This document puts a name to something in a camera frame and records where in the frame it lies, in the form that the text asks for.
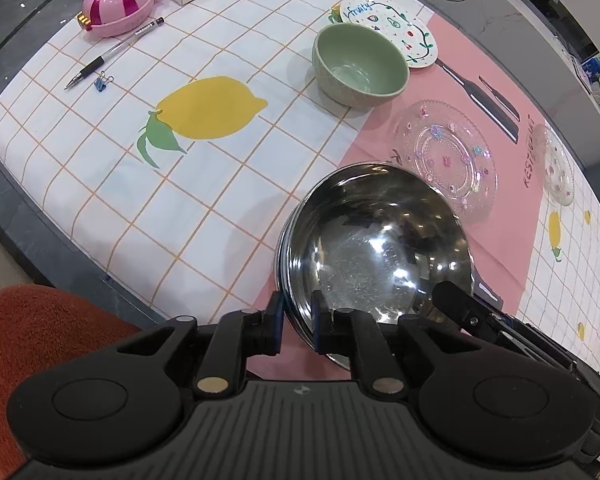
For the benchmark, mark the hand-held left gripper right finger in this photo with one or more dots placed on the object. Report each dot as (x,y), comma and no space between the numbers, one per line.
(320,327)

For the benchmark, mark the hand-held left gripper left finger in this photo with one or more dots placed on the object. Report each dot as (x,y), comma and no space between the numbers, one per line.
(278,327)

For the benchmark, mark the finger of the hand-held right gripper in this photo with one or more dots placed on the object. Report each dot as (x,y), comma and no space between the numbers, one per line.
(460,305)

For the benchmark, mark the stainless steel bowl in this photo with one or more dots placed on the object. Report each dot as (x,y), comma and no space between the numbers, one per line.
(370,240)

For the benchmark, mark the small clear glass bowl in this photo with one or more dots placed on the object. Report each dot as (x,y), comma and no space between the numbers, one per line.
(560,170)

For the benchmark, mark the clear glass flower plate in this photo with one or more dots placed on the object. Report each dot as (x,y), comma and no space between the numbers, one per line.
(445,160)

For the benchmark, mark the pink printed placemat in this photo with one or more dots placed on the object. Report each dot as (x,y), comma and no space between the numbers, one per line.
(367,132)

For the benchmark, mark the green ceramic bowl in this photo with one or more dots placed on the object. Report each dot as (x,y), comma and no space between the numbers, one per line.
(360,67)

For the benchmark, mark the white printed plate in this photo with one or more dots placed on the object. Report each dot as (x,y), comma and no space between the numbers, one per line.
(405,27)

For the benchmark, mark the white marble cabinet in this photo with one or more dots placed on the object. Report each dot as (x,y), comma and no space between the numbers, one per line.
(535,30)

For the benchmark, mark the blue binder clip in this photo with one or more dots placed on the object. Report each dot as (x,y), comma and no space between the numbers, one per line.
(101,84)

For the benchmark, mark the black ballpoint pen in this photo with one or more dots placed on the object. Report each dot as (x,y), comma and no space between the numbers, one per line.
(112,52)

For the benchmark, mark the pink toy jewelry box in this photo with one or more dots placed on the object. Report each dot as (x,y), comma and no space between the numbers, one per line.
(115,2)

